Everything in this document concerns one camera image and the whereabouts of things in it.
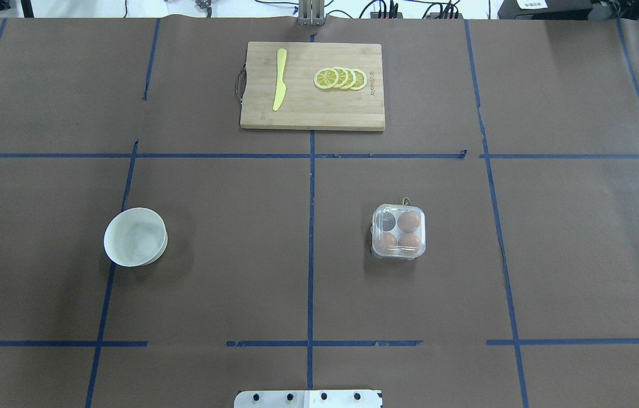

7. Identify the brown egg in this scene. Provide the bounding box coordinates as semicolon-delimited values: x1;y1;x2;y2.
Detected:
376;232;398;253
397;210;421;234
398;233;421;253

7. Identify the clear plastic egg box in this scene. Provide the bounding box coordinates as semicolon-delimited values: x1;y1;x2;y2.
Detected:
370;197;427;261

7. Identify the white round bowl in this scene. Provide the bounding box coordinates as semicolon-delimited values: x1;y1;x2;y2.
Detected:
104;207;168;267

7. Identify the wooden cutting board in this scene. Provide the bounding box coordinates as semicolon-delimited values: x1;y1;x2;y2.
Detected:
240;41;385;132

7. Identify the yellow plastic knife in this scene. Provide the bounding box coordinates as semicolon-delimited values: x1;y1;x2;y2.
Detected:
272;48;288;112

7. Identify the yellow lemon slice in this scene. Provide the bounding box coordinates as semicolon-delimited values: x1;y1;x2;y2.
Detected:
349;68;367;91
313;67;340;90
333;67;350;88
340;68;356;90

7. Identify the black monitor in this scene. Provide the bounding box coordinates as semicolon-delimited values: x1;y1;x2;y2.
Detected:
496;1;639;22

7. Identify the aluminium frame post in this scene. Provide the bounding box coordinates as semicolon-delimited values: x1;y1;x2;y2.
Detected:
298;0;326;26

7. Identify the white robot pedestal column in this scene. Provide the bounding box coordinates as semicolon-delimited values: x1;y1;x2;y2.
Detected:
233;389;384;407

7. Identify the black camera tripod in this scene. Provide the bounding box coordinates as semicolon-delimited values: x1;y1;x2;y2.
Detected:
0;0;35;18

